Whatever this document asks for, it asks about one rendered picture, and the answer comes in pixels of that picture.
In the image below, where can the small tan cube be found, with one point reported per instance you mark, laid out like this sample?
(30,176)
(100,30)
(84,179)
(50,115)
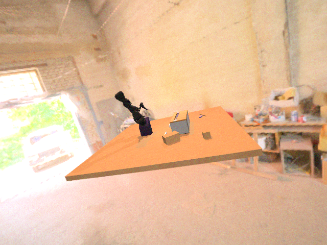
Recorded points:
(206,134)

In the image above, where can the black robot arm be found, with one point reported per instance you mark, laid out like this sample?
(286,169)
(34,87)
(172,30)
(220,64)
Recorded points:
(138,118)

